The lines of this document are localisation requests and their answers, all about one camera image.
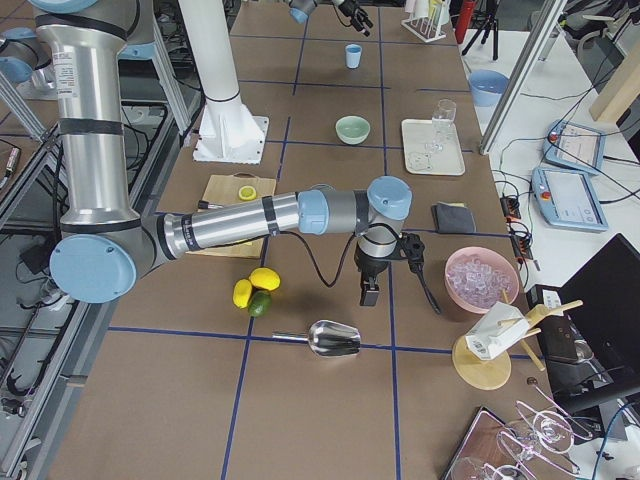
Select white wire cup rack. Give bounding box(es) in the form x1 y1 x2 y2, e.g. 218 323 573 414
401 0 449 43

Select half lemon slice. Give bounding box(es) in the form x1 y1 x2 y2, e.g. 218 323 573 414
238 185 258 201

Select yellow lemon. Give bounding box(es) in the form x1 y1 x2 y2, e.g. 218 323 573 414
249 267 281 291
232 278 253 309

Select light blue plastic cup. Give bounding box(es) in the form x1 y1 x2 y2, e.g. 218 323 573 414
345 44 362 69

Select blue bowl with fork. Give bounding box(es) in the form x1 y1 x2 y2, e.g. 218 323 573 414
468 69 509 107

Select pink bowl of ice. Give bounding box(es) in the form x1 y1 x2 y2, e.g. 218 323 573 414
444 246 520 314

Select steel ice scoop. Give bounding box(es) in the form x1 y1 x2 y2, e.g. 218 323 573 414
272 319 361 357

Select clear wine glass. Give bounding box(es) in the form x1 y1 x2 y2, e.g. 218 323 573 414
425 99 457 154

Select steel knife handle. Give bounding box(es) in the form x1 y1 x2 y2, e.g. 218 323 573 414
197 199 233 210

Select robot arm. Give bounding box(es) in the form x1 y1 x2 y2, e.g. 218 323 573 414
287 0 373 37
34 1 424 306

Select green bowl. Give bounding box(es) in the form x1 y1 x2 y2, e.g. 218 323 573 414
335 115 371 145

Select aluminium frame post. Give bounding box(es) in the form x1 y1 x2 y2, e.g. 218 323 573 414
479 0 567 155

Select wooden cutting board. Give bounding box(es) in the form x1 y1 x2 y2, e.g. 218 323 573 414
194 173 277 259

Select green lime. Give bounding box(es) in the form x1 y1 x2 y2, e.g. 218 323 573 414
247 290 272 318

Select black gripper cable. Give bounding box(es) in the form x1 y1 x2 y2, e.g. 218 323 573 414
284 229 443 315

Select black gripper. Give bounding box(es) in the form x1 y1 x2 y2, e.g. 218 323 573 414
354 233 425 307
333 0 373 37

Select teach pendant tablet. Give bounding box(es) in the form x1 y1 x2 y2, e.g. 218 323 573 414
531 167 609 232
542 120 605 175

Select white carton on stand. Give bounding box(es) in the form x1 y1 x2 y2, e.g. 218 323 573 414
464 302 529 361

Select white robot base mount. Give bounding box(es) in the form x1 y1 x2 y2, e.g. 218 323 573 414
179 0 269 164

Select cream bear tray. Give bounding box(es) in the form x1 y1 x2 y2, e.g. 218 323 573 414
401 119 465 176

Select grey and yellow folded cloth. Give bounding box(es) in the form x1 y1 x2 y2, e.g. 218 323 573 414
431 202 476 234

